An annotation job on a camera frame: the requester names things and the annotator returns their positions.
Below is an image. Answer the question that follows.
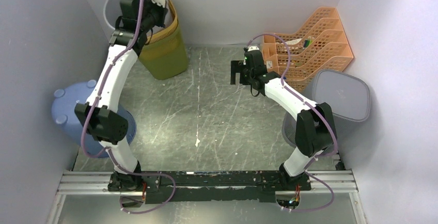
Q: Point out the dark grey mesh bin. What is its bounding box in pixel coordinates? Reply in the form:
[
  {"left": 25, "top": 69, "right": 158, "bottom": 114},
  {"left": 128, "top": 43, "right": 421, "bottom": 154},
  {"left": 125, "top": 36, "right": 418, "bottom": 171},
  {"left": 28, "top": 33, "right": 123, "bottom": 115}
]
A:
[{"left": 302, "top": 70, "right": 371, "bottom": 146}]

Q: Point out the blue plastic bin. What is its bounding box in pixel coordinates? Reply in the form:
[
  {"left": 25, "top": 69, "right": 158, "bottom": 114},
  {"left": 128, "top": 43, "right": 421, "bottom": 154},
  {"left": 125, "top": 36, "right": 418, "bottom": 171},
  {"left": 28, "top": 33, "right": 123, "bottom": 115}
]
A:
[{"left": 51, "top": 79, "right": 136, "bottom": 154}]

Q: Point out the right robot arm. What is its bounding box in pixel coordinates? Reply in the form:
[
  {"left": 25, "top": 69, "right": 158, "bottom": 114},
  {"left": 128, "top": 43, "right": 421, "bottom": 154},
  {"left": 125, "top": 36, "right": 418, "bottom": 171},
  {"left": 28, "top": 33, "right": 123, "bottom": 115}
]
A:
[{"left": 230, "top": 48, "right": 337, "bottom": 190}]

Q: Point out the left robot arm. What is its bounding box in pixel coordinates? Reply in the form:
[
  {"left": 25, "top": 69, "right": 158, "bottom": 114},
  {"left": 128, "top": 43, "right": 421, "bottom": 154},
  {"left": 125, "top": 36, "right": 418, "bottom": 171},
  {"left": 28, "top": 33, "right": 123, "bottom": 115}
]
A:
[{"left": 74, "top": 0, "right": 168, "bottom": 191}]

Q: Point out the olive green mesh bin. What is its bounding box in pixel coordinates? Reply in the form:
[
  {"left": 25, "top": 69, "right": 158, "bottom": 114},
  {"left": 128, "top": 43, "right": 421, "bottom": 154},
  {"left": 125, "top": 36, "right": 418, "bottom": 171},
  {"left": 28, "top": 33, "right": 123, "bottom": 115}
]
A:
[{"left": 138, "top": 26, "right": 189, "bottom": 80}]

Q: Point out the orange plastic file organizer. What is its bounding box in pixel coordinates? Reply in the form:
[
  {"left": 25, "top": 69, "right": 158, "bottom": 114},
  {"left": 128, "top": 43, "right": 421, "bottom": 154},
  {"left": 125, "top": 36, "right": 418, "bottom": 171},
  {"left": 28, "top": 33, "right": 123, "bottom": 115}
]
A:
[{"left": 261, "top": 7, "right": 354, "bottom": 91}]

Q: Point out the yellow mesh bin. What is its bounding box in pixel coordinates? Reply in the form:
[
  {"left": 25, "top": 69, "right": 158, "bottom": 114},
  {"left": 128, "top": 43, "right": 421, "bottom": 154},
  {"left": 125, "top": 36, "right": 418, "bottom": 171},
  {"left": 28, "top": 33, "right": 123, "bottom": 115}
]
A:
[{"left": 147, "top": 0, "right": 178, "bottom": 45}]

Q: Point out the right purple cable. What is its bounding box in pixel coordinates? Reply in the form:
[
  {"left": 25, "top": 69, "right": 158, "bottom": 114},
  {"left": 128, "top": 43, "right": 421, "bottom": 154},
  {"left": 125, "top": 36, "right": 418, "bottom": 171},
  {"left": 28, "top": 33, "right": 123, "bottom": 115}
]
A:
[{"left": 247, "top": 33, "right": 339, "bottom": 213}]

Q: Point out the purple cable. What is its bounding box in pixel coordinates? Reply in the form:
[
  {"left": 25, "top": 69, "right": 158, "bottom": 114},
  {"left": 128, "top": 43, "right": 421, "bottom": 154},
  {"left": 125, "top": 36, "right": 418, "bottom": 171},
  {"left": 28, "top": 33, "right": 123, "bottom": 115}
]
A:
[
  {"left": 80, "top": 0, "right": 177, "bottom": 215},
  {"left": 247, "top": 33, "right": 339, "bottom": 213}
]

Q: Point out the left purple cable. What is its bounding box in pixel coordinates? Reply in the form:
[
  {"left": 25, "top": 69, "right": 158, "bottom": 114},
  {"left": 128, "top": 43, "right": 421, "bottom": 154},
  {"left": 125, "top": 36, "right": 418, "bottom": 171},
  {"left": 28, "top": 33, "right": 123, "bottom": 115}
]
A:
[{"left": 80, "top": 0, "right": 177, "bottom": 215}]

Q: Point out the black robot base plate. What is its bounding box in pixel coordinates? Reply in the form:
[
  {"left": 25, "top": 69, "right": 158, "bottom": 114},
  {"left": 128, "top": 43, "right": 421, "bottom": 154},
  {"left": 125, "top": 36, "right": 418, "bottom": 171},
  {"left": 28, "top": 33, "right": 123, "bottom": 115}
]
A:
[{"left": 107, "top": 169, "right": 312, "bottom": 205}]

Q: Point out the aluminium rail frame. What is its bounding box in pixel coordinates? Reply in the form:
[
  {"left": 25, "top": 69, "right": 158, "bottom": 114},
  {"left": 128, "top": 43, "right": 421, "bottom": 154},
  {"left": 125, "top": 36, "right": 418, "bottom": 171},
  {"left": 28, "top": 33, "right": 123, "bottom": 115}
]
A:
[{"left": 49, "top": 91, "right": 366, "bottom": 223}]

